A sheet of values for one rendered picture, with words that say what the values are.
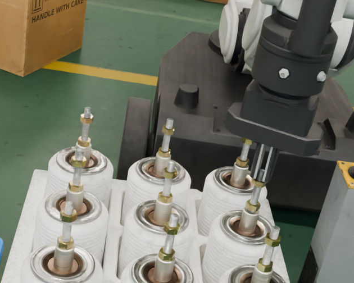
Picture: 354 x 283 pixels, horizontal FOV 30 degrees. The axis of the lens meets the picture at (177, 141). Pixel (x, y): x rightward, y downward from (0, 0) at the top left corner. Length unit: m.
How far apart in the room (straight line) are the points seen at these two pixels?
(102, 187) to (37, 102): 0.76
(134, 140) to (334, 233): 0.45
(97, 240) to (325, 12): 0.41
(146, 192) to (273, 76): 0.30
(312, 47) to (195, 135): 0.58
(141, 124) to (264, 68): 0.53
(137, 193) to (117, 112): 0.74
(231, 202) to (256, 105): 0.22
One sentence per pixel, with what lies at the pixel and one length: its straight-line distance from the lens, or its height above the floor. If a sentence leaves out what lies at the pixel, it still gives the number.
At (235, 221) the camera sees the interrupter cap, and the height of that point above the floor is 0.25.
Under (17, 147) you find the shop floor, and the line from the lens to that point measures 1.52.
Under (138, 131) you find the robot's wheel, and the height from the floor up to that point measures 0.17.
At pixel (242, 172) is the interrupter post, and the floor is 0.27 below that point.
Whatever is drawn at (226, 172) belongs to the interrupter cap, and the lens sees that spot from 1.04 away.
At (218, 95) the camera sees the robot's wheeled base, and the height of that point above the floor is 0.17.
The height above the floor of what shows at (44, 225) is 0.24.
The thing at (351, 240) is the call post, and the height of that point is 0.22.
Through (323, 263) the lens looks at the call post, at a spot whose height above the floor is 0.18.
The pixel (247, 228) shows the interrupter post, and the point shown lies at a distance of 0.92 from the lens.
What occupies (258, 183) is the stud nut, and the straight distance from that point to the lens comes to 0.88.
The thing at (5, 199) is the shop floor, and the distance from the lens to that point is 1.35.
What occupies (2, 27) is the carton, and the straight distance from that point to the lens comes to 1.83.
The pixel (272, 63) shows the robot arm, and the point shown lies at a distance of 0.78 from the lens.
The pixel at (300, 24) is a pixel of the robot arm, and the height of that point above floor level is 0.56.
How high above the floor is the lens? 0.77
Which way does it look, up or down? 29 degrees down
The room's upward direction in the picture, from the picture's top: 11 degrees clockwise
